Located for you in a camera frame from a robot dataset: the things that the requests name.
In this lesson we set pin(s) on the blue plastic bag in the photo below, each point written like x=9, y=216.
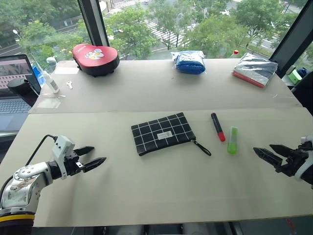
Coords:
x=38, y=72

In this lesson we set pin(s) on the red book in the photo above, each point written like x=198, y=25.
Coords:
x=255, y=69

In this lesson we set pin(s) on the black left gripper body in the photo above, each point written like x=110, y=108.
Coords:
x=73, y=164

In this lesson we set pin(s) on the small white tube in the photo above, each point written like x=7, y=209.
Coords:
x=52, y=84

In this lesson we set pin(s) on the laptop computer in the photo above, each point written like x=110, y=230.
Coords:
x=14, y=105

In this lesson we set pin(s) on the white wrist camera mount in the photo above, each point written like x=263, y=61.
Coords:
x=302, y=172
x=62, y=147

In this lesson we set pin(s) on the black chair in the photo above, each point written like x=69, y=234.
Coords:
x=304, y=90

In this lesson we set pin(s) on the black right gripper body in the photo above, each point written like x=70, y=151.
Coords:
x=294, y=160

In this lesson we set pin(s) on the pale green bottle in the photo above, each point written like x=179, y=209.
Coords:
x=51, y=64

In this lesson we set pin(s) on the blue cloth in plastic bag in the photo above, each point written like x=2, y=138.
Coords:
x=189, y=62

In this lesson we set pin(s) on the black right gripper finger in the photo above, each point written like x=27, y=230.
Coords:
x=281, y=149
x=267, y=156

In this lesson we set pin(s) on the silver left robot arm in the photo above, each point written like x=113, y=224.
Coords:
x=22, y=186

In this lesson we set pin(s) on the black grid pencil pouch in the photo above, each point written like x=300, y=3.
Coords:
x=162, y=133

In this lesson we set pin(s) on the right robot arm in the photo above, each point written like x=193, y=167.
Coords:
x=310, y=181

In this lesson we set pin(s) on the clear plastic sheet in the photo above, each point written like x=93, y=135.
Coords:
x=50, y=101

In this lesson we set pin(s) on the dark slanted window frame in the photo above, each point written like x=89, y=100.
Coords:
x=292, y=34

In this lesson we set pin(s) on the bottle with red cap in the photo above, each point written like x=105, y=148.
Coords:
x=235, y=52

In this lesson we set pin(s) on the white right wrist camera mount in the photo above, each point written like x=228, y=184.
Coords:
x=302, y=172

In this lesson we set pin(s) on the green highlighter pen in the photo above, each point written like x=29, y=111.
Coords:
x=232, y=140

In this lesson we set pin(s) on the black marker with red cap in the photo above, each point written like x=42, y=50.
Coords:
x=217, y=126

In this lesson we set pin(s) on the red black heart-shaped pad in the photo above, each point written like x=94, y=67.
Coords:
x=95, y=58

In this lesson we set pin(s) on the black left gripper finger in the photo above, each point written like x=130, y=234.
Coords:
x=94, y=163
x=84, y=149

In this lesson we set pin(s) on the green box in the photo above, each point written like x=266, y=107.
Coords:
x=295, y=77

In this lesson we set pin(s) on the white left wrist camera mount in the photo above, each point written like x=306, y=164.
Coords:
x=62, y=147

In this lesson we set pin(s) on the dark window frame post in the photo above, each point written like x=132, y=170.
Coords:
x=94, y=22

